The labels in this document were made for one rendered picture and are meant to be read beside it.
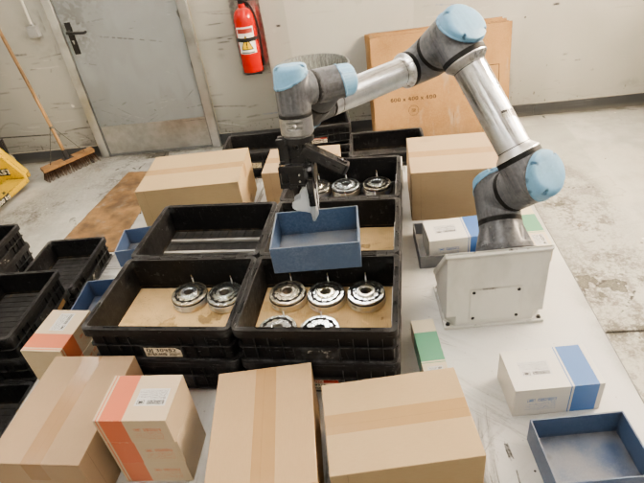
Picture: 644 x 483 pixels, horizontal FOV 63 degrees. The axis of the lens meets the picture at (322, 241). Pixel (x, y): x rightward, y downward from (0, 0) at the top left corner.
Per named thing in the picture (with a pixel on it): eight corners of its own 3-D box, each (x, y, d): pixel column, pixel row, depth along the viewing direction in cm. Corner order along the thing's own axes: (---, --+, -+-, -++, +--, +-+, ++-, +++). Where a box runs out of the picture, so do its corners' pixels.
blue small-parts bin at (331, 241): (359, 228, 130) (357, 205, 126) (361, 266, 118) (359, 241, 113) (280, 236, 132) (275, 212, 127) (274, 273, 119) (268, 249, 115)
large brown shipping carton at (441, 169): (506, 175, 215) (510, 129, 203) (523, 215, 190) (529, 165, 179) (407, 182, 220) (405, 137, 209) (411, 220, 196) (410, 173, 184)
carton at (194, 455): (206, 434, 129) (198, 415, 125) (194, 480, 119) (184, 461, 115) (145, 435, 131) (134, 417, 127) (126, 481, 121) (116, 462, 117)
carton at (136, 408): (191, 396, 120) (182, 374, 116) (175, 443, 111) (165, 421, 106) (126, 397, 122) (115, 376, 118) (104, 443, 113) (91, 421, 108)
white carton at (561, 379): (577, 369, 132) (583, 343, 127) (598, 408, 122) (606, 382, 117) (496, 377, 133) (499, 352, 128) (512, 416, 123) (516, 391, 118)
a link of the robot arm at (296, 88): (316, 61, 110) (280, 69, 107) (322, 113, 115) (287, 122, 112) (298, 59, 117) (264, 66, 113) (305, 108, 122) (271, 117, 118)
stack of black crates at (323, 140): (356, 170, 354) (351, 103, 328) (356, 195, 327) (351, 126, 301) (294, 174, 359) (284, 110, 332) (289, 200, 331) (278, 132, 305)
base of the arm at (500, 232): (526, 256, 148) (520, 222, 150) (541, 245, 133) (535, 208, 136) (472, 262, 150) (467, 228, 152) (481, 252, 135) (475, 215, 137)
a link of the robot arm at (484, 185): (502, 225, 151) (495, 180, 154) (536, 212, 139) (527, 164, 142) (468, 224, 147) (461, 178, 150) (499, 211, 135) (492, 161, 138)
